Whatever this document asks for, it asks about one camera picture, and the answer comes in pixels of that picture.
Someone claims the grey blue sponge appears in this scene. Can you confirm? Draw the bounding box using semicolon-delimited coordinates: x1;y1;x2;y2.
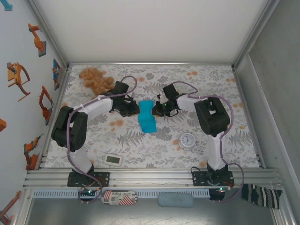
157;192;194;208

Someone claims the thin black wire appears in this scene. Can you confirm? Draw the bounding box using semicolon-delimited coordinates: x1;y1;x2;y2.
190;166;208;175

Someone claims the brown plush teddy bear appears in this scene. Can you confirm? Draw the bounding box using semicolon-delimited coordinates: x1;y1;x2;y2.
79;67;115;97

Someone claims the orange claw machine wall sticker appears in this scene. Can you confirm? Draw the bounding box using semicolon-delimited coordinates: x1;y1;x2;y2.
6;62;31;103

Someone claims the white slotted cable duct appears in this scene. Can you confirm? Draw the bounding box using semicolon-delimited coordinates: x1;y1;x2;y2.
32;189;210;198

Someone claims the black white striped sock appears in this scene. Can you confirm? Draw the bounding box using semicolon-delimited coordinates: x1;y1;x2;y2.
241;183;283;210

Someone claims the floral print table mat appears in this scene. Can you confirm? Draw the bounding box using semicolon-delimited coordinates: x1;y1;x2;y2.
44;64;261;169

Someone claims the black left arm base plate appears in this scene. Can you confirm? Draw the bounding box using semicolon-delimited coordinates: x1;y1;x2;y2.
67;172;111;188

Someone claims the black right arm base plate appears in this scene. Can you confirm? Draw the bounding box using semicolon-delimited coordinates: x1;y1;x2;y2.
191;171;234;188

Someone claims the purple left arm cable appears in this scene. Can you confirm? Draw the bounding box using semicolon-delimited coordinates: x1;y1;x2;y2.
66;75;138;205

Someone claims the blue cloth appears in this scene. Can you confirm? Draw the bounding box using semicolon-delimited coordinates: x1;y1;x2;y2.
137;100;157;133

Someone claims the blue orange machine wall sticker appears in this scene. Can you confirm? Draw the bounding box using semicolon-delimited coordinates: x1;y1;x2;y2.
52;58;62;91

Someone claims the aluminium profile frame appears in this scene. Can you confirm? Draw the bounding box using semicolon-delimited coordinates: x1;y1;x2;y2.
14;0;296;225

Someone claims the white round alarm clock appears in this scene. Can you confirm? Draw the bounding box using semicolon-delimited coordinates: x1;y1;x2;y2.
179;133;200;150

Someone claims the white digital timer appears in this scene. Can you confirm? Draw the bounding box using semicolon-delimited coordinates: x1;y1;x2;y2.
104;154;124;167

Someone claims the red white striped pouch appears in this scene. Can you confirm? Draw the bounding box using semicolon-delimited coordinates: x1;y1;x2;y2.
101;190;138;206

